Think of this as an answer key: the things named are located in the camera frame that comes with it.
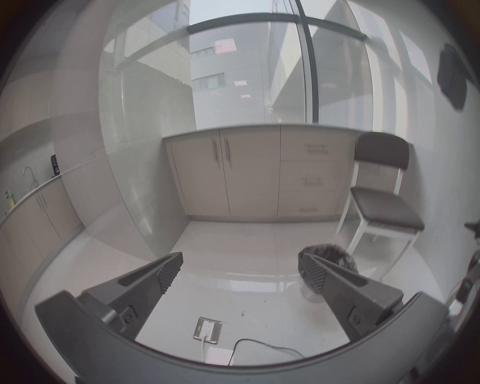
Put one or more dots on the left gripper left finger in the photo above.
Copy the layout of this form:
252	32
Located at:
131	296

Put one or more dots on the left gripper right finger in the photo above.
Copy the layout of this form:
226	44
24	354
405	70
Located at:
356	300

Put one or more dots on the black plastic bag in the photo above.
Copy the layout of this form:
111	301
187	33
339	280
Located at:
337	255

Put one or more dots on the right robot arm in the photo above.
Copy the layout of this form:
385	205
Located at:
470	288

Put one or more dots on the grey chair with white legs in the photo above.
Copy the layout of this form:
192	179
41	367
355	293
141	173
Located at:
382	212

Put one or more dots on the beige sink cabinet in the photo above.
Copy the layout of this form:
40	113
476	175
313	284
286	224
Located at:
33	217

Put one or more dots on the curved metal faucet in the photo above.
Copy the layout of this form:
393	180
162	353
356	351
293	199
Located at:
34	180

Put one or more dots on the green bottle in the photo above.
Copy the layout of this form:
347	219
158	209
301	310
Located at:
10	200

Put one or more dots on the beige cabinet with drawers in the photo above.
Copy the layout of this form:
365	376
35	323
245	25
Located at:
247	172

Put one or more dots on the window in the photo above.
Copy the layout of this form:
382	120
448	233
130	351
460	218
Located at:
232	75

